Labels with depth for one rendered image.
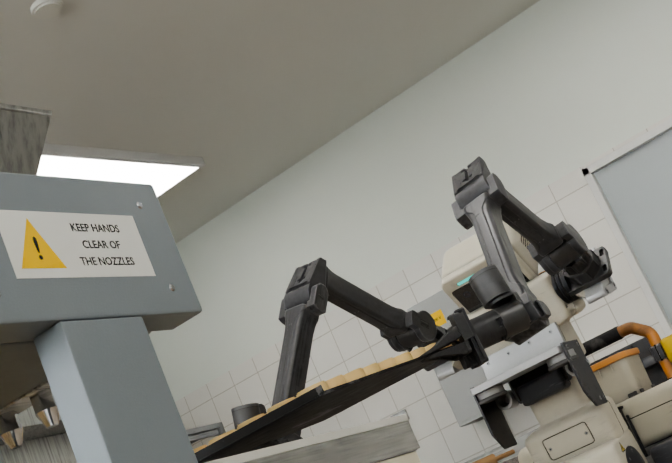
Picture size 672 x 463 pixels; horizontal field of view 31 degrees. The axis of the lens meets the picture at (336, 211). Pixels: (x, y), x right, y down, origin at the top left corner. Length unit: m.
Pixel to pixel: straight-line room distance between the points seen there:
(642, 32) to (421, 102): 1.31
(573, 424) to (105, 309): 1.86
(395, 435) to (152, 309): 0.79
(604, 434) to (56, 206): 1.90
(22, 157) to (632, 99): 5.22
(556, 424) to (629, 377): 0.32
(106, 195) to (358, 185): 5.81
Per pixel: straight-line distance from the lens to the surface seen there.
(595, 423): 2.91
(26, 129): 1.43
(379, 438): 1.93
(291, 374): 2.57
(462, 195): 2.49
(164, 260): 1.32
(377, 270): 7.01
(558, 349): 2.80
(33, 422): 5.76
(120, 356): 1.20
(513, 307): 2.14
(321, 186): 7.22
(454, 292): 2.97
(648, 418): 3.14
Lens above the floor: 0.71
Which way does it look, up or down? 15 degrees up
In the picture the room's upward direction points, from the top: 24 degrees counter-clockwise
